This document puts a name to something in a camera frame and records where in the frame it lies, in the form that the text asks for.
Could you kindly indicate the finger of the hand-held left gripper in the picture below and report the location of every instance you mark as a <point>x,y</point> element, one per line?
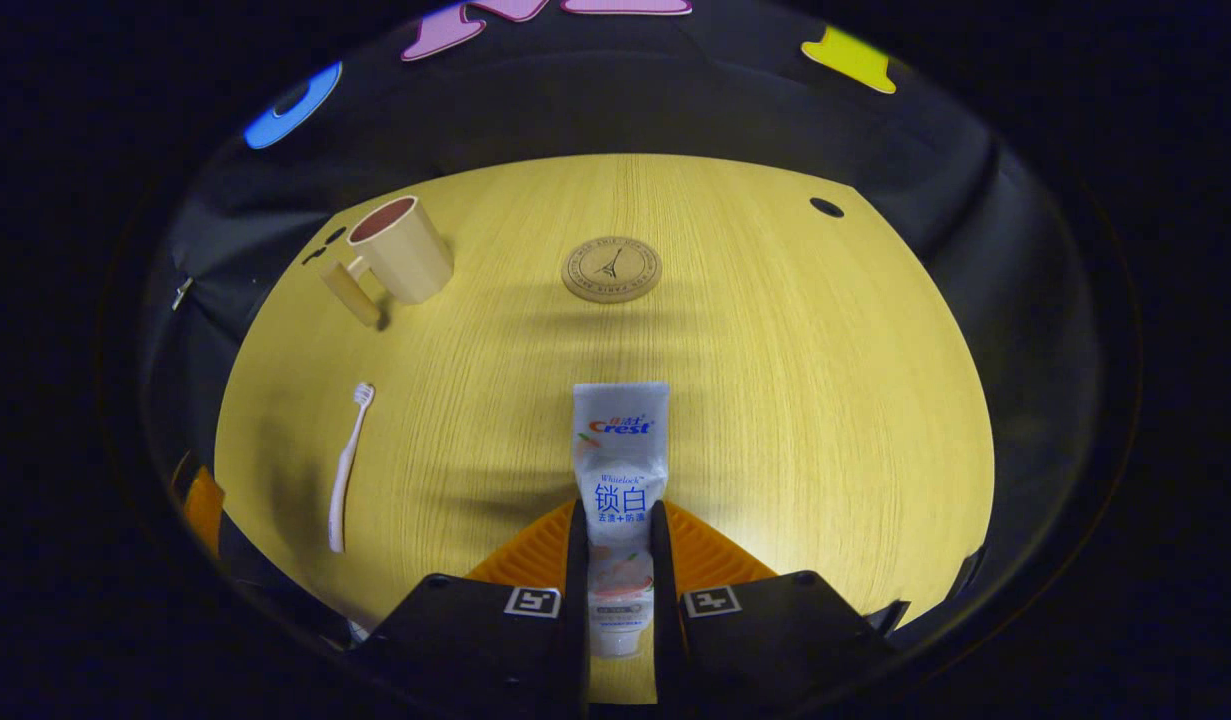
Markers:
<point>205,510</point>

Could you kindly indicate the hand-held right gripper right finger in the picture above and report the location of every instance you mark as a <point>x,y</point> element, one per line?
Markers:
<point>662,600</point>

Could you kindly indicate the pink toothbrush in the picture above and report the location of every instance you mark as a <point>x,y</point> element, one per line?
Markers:
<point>343,480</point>

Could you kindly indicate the black backdrop cloth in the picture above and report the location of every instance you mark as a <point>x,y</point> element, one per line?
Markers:
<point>625,110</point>

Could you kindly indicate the round wooden coaster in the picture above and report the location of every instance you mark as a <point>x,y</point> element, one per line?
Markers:
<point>612,270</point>

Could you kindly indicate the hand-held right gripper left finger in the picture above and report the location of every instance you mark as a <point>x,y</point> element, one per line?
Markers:
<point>577,600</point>

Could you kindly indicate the small white tag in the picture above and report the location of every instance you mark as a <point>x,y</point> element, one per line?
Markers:
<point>182,293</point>

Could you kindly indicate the beige cup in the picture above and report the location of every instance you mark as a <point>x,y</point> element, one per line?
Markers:
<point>410,255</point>

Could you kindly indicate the white toothpaste tube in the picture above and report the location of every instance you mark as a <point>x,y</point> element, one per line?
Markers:
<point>620,460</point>

